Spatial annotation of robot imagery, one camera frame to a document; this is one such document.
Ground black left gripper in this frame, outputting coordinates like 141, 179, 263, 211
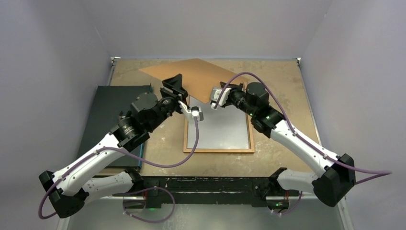
147, 73, 190, 131

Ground brown frame backing board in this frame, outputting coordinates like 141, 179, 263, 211
140, 58, 236, 104

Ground plant photo print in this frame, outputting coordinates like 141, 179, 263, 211
186, 95, 251, 150

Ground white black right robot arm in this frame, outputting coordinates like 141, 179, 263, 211
210, 82, 356, 207

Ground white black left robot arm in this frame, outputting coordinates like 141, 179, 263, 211
39, 74, 188, 218

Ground dark box with blue edge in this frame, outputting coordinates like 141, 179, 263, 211
77, 85, 152, 158

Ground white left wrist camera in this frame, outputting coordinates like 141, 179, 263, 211
178, 101, 204, 123

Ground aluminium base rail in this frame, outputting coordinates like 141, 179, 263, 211
65, 177, 346, 200

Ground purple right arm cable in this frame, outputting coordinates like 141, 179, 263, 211
214, 71, 392, 217

